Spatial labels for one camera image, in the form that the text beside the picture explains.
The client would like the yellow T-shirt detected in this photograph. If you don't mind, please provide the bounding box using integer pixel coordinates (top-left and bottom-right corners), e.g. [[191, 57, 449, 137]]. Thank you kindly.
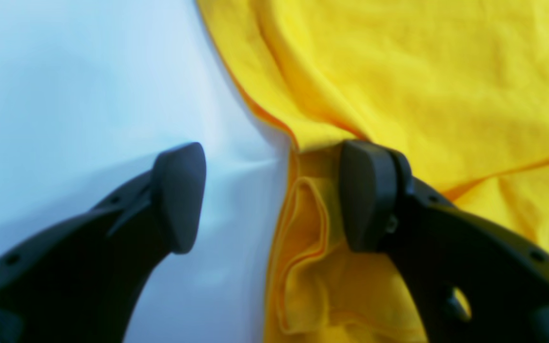
[[198, 0, 549, 343]]

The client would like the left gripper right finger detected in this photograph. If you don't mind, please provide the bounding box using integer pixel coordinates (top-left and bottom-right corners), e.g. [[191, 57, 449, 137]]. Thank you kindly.
[[338, 140, 549, 343]]

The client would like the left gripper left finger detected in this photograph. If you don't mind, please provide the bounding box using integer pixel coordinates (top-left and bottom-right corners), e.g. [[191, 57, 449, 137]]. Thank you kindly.
[[0, 142, 206, 343]]

